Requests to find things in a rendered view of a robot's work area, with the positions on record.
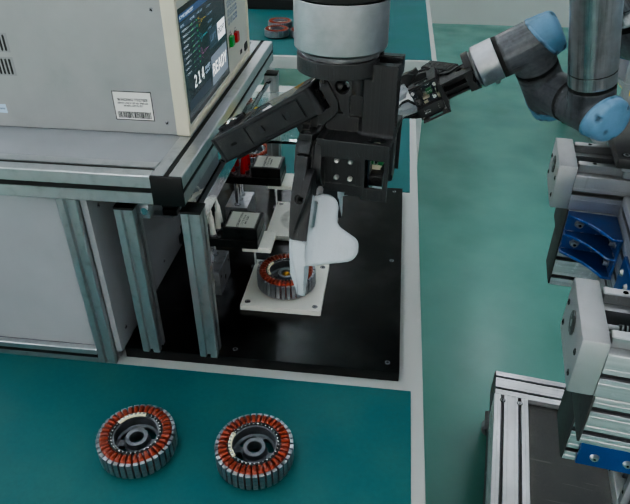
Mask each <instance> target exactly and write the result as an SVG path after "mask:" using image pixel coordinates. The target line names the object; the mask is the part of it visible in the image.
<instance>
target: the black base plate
mask: <svg viewBox="0 0 630 504"><path fill-rule="evenodd" d="M233 191H234V184H230V183H225V184H224V185H223V187H222V189H221V191H220V193H219V195H218V197H217V201H218V204H219V205H220V209H221V213H222V218H223V219H226V210H225V206H226V204H227V202H228V200H229V198H230V196H231V194H232V192H233ZM402 191H403V189H401V188H387V197H386V203H383V202H376V201H368V200H361V199H360V197H356V196H349V195H348V196H343V207H342V217H341V218H338V224H339V226H340V227H341V228H342V229H343V230H345V231H346V232H348V233H349V234H351V235H352V236H353V237H355V238H356V239H357V241H358V253H357V255H356V257H355V258H354V259H353V260H351V261H349V262H342V263H333V264H329V273H328V278H327V284H326V289H325V295H324V300H323V306H322V311H321V316H312V315H300V314H287V313H275V312H263V311H251V310H241V309H240V304H241V301H242V298H243V296H244V293H245V290H246V287H247V284H248V282H249V279H250V276H251V273H252V270H253V269H252V268H251V266H252V265H253V256H252V252H244V251H242V248H230V247H216V249H217V250H225V251H229V259H230V269H231V273H230V276H229V278H228V281H227V283H226V286H225V288H224V290H223V293H222V295H216V303H217V312H218V320H219V329H220V338H221V349H220V350H219V355H218V357H217V358H212V357H211V354H207V356H206V357H201V356H200V351H199V344H198V337H197V330H196V323H195V316H194V309H193V302H192V295H191V288H190V281H189V274H188V267H187V260H186V253H185V246H184V244H182V245H181V247H180V249H179V251H178V253H177V254H176V256H175V258H174V260H173V262H172V263H171V265H170V267H169V269H168V271H167V272H166V274H165V276H164V278H163V280H162V281H161V283H160V285H159V287H158V289H157V290H156V293H157V298H158V304H159V309H160V315H161V320H162V326H163V331H164V336H165V343H164V345H162V350H161V352H160V353H157V352H154V351H153V349H150V351H149V352H146V351H143V347H142V342H141V337H140V333H139V328H138V325H137V327H136V328H135V330H134V332H133V334H132V336H131V337H130V339H129V341H128V343H127V345H126V346H125V350H126V355H127V357H138V358H149V359H160V360H171V361H181V362H192V363H203V364H214V365H225V366H236V367H247V368H258V369H269V370H280V371H291V372H301V373H312V374H323V375H334V376H345V377H356V378H367V379H378V380H389V381H398V380H399V366H400V307H401V249H402ZM244 192H254V196H255V212H263V214H264V222H265V231H267V229H268V226H269V223H270V220H271V218H272V215H273V212H274V209H273V206H275V205H274V189H267V186H263V185H247V184H244ZM283 253H286V256H287V253H289V241H282V240H275V242H274V245H273V248H272V251H271V253H258V252H256V257H257V259H261V260H265V259H266V258H269V257H270V256H273V255H278V254H282V256H283Z"/></svg>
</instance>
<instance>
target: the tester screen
mask: <svg viewBox="0 0 630 504"><path fill-rule="evenodd" d="M223 16H224V5H223V0H198V1H196V2H195V3H194V4H192V5H191V6H190V7H189V8H187V9H186V10H185V11H183V12H182V13H181V14H180V15H178V19H179V27H180V35H181V44H182V52H183V60H184V69H185V77H186V85H187V94H188V102H189V110H190V119H191V118H192V117H193V116H194V114H195V113H196V112H197V111H198V109H199V108H200V107H201V105H202V104H203V103H204V101H205V100H206V99H207V98H208V96H209V95H210V94H211V92H212V91H213V90H214V89H215V87H216V86H217V85H218V83H219V82H220V81H221V79H222V78H223V77H224V76H225V74H226V73H227V72H228V70H229V68H227V70H226V71H225V72H224V74H223V75H222V76H221V77H220V79H219V80H218V81H217V83H216V84H215V85H214V86H213V76H212V65H211V56H212V55H213V54H214V53H215V52H216V51H217V50H218V48H219V47H220V46H221V45H222V44H223V43H224V42H225V41H226V30H225V34H224V35H223V36H222V37H221V39H220V40H219V41H218V42H217V43H216V44H215V45H214V46H213V47H212V48H211V49H210V42H209V32H208V31H209V30H210V29H211V28H212V27H213V26H214V25H215V24H216V23H217V22H218V21H219V20H220V19H221V18H222V17H223ZM203 64H204V69H205V80H204V81H203V82H202V83H201V85H200V86H199V87H198V88H197V89H196V90H195V87H194V78H193V76H194V74H195V73H196V72H197V71H198V70H199V69H200V68H201V67H202V66H203ZM210 77H211V84H212V86H211V88H210V89H209V90H208V91H207V93H206V94H205V95H204V97H203V98H202V99H201V100H200V102H199V103H198V104H197V105H196V107H195V108H194V109H193V111H192V112H191V108H190V102H191V100H192V99H193V98H194V97H195V95H196V94H197V93H198V92H199V91H200V89H201V88H202V87H203V86H204V84H205V83H206V82H207V81H208V80H209V78H210Z"/></svg>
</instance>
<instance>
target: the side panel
mask: <svg viewBox="0 0 630 504"><path fill-rule="evenodd" d="M0 353H6V354H17V355H28V356H38V357H49V358H60V359H71V360H81V361H92V362H103V363H106V362H107V360H109V362H110V363H114V364H117V362H118V357H120V356H121V355H122V351H117V350H116V346H115V342H114V338H113V334H112V330H111V326H110V322H109V318H108V313H107V309H106V305H105V301H104V297H103V293H102V289H101V285H100V281H99V277H98V273H97V269H96V265H95V261H94V257H93V253H92V248H91V244H90V240H89V236H88V232H87V228H86V224H85V220H84V216H83V212H82V208H81V204H80V200H74V199H59V198H43V197H28V196H12V195H0Z"/></svg>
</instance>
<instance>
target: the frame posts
mask: <svg viewBox="0 0 630 504"><path fill-rule="evenodd" d="M269 78H272V79H273V92H279V70H267V71H266V73H265V74H264V84H265V83H266V81H267V79H269ZM267 155H268V156H282V155H281V144H275V143H267ZM113 211H114V215H115V220H116V225H117V229H118V234H119V239H120V244H121V248H122V253H123V258H124V262H125V267H126V272H127V276H128V281H129V286H130V290H131V295H132V300H133V305H134V309H135V314H136V319H137V323H138V328H139V333H140V337H141V342H142V347H143V351H146V352H149V351H150V349H153V351H154V352H157V353H160V352H161V350H162V345H164V343H165V336H164V331H163V326H162V320H161V315H160V309H159V304H158V298H157V293H156V287H155V282H154V276H153V271H152V266H151V260H150V255H149V249H148V244H147V238H146V233H145V227H144V222H143V218H140V213H139V207H138V204H136V203H121V202H116V204H115V205H114V206H113ZM179 213H180V218H181V225H182V232H183V239H184V246H185V253H186V260H187V267H188V274H189V281H190V288H191V295H192V302H193V309H194V316H195V323H196V330H197V337H198V344H199V351H200V356H201V357H206V356H207V354H211V357H212V358H217V357H218V355H219V350H220V349H221V338H220V329H219V320H218V312H217V303H216V294H215V286H214V277H213V268H212V260H211V251H210V242H209V234H208V225H207V216H206V208H205V203H199V202H187V203H186V205H185V207H182V208H181V210H180V211H179Z"/></svg>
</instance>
